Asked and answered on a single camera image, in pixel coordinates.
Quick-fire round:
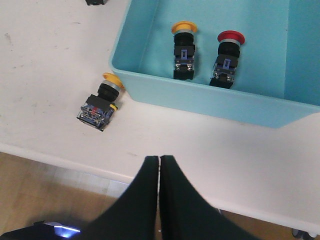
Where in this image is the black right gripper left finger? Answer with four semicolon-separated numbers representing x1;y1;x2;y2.
82;156;159;240

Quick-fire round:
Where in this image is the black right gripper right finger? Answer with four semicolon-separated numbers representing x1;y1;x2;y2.
159;155;256;240

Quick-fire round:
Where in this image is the red mushroom push button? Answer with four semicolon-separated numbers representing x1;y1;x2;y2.
209;30;245;89

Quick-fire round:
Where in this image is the yellow mushroom push button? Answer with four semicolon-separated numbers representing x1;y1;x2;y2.
171;20;198;80

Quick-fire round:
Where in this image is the yellow push button near box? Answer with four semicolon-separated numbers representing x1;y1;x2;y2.
76;72;124;132

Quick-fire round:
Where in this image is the light blue plastic box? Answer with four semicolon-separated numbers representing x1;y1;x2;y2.
110;0;320;128

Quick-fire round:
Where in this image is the dark device with screen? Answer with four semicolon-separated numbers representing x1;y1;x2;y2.
0;221;81;240

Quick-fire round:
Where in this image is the green mushroom push button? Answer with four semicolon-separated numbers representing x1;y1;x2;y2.
85;0;108;6

